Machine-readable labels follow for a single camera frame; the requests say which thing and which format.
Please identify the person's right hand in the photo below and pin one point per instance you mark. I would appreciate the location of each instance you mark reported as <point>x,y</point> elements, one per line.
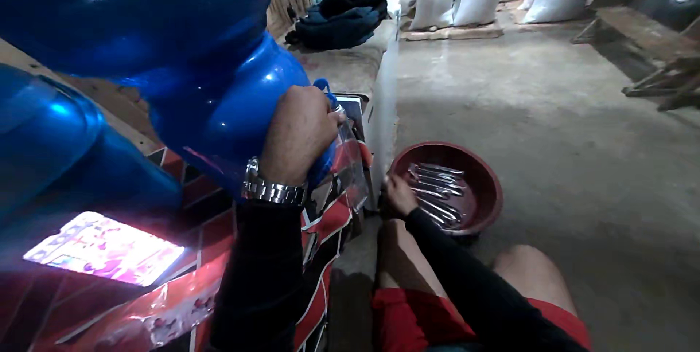
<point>402,197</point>

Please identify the person's left hand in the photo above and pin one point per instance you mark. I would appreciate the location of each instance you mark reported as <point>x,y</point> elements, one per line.
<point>295,136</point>

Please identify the person's right fingers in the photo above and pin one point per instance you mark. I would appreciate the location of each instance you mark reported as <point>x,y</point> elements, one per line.
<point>390,182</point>

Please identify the person's left fingers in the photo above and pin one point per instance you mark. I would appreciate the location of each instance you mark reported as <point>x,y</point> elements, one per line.
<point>337,117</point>

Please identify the clear plastic bag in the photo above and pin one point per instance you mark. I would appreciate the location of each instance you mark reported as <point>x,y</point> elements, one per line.
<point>353,171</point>

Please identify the person's left forearm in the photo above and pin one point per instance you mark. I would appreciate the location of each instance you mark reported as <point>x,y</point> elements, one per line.
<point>262,275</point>

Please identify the person's right forearm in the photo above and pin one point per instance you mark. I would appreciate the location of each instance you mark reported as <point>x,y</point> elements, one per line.
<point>481,292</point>

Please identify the white-edged dark flat box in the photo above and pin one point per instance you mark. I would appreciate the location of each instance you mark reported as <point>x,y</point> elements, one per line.
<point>355,114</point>

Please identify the blue plastic loop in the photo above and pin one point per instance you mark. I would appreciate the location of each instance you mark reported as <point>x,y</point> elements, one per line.
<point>325,85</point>

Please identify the pile of silvery wrapped packets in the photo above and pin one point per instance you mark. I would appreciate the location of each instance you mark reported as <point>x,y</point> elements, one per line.
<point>437,188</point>

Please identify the brown covered bench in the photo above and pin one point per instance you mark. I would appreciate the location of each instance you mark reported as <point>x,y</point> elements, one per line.
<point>350,68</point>

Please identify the dark red round basin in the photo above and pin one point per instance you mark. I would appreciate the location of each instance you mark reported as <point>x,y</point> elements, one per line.
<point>484,193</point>

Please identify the heap of black clothes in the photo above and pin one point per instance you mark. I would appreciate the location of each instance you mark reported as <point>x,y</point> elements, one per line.
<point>347,21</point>

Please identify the wooden pallet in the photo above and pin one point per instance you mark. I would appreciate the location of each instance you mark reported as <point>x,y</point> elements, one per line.
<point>454,33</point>

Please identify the person's legs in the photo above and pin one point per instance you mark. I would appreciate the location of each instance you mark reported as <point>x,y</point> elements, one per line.
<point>528,264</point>

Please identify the red black patterned tablecloth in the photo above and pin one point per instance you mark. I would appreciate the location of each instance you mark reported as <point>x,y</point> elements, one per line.
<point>210,218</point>

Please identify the large shiny blue inflated plastic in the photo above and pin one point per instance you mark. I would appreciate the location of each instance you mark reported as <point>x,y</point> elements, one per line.
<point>191,40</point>

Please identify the clear red printed plastic packaging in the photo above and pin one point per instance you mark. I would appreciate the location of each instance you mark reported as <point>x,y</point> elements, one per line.
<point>169,311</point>

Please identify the smartphone with bright screen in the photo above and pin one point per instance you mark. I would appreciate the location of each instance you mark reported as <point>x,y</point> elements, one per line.
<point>104,251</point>

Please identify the wooden bench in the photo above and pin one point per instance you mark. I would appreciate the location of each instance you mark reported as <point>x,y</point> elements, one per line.
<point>642,32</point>

